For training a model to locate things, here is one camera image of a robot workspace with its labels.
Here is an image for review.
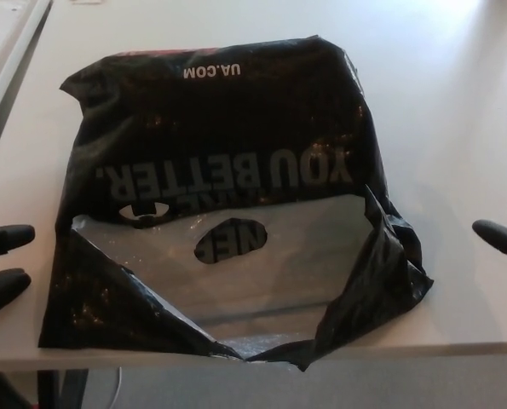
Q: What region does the thin white cable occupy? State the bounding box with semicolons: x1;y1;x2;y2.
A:
114;367;125;409

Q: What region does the dark table leg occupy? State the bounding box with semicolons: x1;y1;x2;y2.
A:
56;369;89;409

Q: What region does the white neighbouring desk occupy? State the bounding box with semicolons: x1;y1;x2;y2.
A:
0;0;52;184

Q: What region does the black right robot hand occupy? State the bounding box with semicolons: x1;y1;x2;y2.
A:
471;105;507;272

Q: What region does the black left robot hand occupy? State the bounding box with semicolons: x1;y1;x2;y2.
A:
0;223;37;330

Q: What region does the black printed plastic shopping bag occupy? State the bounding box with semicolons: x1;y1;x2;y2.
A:
37;36;435;372

